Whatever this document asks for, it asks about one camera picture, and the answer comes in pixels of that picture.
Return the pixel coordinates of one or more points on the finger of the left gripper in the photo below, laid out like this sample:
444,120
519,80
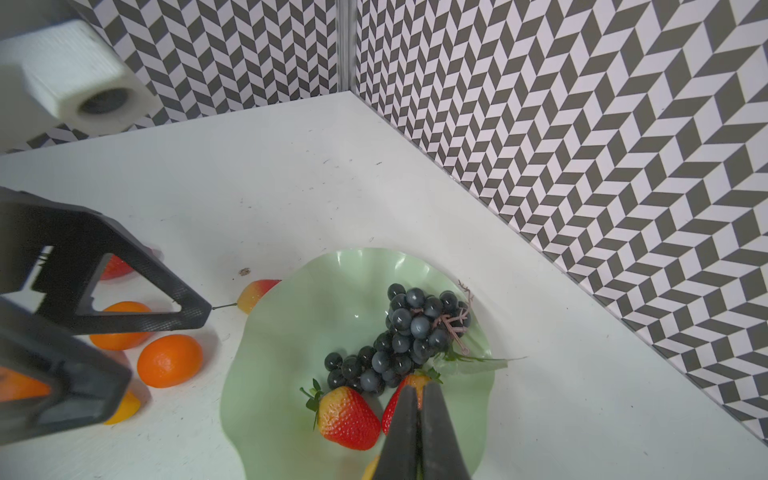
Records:
86,386
60,251

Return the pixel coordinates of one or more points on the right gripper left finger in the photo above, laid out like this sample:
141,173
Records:
398,459

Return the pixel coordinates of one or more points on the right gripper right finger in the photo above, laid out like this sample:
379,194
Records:
441,455

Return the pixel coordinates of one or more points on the strawberry red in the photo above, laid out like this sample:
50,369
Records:
343,416

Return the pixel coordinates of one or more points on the dark grape bunch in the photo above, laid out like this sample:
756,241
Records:
421,329

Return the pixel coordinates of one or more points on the green wavy glass bowl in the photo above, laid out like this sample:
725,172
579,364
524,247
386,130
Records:
336,302

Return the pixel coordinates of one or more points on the yellow kumquat right upper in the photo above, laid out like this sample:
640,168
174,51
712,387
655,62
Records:
370,470

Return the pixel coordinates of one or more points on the yellow kumquat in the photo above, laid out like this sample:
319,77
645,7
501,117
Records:
370,470
128,407

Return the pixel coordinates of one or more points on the yellow kumquat left upper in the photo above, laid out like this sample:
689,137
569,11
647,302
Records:
128,407

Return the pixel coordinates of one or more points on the orange left lower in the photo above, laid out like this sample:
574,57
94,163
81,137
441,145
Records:
16,386

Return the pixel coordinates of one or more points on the orange left right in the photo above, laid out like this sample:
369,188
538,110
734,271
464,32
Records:
170,361

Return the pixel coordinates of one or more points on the small peach with stem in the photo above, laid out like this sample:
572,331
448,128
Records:
251,295

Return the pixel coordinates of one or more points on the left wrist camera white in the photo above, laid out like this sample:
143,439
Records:
67,74

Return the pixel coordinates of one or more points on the left corner aluminium post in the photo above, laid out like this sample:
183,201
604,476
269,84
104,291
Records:
346,21

